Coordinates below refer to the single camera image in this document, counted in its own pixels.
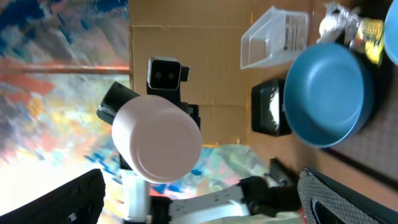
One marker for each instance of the pink cup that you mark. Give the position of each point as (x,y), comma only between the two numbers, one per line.
(159,141)

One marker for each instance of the crumpled aluminium foil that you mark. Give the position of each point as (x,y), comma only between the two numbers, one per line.
(349,19)

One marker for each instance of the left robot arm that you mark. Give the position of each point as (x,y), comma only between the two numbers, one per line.
(251,196)

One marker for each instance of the black tray bin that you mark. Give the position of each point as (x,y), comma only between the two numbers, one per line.
(261,119)

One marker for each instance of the light blue bowl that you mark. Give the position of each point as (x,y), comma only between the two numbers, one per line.
(390,33)

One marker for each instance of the clear plastic bin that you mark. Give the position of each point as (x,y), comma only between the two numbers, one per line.
(277,37)

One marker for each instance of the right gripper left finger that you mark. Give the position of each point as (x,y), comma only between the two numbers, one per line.
(80,200)

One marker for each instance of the crumpled white tissue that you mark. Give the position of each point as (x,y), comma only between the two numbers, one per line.
(330,29)

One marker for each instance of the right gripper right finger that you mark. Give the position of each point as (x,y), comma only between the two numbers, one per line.
(325,200)

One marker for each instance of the brown serving tray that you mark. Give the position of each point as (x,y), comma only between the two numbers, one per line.
(373,151)

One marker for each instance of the yellow green snack wrapper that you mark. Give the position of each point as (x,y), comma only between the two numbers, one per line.
(369,39)

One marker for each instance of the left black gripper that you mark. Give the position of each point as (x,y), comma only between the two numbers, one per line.
(118,95)

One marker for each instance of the pile of white rice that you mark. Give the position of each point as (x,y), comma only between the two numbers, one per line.
(274,109)

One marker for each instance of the dark blue bowl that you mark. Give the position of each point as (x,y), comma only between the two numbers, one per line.
(328,95)

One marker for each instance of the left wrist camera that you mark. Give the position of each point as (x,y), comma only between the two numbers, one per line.
(166,74)

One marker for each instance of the brown cardboard box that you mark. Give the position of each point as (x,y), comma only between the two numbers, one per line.
(206,36)

